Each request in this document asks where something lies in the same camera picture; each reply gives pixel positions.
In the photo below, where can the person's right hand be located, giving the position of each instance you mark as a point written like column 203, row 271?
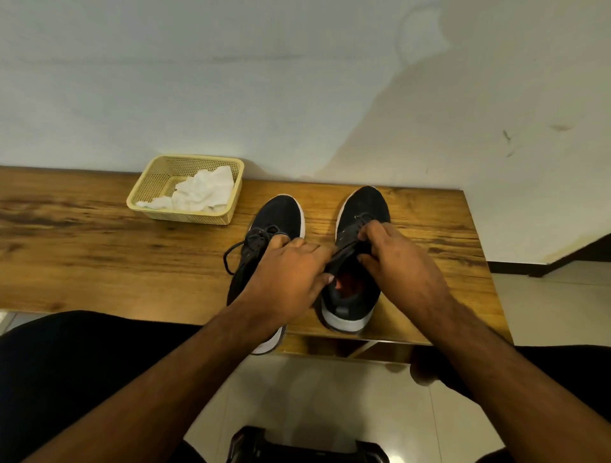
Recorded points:
column 405, row 276

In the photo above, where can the person's left hand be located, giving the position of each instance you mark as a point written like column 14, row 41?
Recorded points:
column 281, row 281

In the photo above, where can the person's right thumb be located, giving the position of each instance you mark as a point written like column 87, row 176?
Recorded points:
column 368, row 262

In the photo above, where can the person's left thumb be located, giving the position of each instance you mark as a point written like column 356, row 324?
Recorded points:
column 324, row 280

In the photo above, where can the black sneaker with white sole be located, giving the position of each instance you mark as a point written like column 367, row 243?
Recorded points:
column 279, row 214
column 355, row 210

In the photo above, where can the person's left forearm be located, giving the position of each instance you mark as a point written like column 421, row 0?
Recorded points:
column 157, row 386

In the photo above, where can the person's right forearm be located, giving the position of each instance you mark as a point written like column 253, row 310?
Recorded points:
column 506, row 381

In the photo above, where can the white crumpled cloth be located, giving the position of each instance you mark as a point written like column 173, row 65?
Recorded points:
column 203, row 193

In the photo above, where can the black plastic object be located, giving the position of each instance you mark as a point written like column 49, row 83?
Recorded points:
column 257, row 448

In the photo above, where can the yellow plastic mesh basket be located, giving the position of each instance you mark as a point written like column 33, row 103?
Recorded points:
column 157, row 179

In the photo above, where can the dark skirting board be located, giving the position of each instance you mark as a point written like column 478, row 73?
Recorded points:
column 568, row 260

